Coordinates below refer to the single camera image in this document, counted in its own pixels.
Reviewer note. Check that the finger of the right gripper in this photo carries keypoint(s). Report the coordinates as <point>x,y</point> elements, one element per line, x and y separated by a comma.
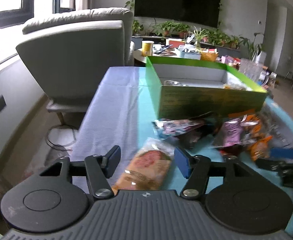
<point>281,153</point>
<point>283,169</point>

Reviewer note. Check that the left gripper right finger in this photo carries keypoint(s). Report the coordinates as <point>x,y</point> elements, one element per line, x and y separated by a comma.
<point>196,170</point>

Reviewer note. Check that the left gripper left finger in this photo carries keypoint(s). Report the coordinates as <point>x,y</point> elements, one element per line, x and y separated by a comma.
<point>97,169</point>

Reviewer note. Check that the orange peanut packet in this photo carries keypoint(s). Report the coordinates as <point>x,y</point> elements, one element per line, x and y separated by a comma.
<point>260,137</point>

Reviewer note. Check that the dark purple snack packet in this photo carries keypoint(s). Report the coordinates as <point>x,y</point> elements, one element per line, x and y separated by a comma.
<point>165,128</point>

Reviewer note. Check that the patterned blue grey tablecloth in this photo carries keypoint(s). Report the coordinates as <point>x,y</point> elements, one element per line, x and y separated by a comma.
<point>121,113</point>

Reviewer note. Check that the green cardboard box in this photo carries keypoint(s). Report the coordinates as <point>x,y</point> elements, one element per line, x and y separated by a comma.
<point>186,88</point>

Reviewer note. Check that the wicker basket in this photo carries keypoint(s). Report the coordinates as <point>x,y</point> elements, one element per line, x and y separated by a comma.
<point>207,55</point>

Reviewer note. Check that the teal storage tray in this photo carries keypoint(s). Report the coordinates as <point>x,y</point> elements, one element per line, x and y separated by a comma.
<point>187,53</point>

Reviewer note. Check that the grey armchair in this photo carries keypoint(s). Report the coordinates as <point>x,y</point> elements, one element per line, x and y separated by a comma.
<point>68,54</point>

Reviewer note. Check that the yellow can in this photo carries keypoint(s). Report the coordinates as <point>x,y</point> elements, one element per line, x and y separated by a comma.
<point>147,48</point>

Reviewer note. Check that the spider plant in vase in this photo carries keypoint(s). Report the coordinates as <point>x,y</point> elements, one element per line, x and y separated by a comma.
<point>198,36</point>

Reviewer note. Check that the black wall socket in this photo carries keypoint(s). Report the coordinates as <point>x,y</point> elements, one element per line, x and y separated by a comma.
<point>2,103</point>

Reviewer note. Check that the black wall television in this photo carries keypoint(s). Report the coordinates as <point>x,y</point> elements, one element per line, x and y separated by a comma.
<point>203,12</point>

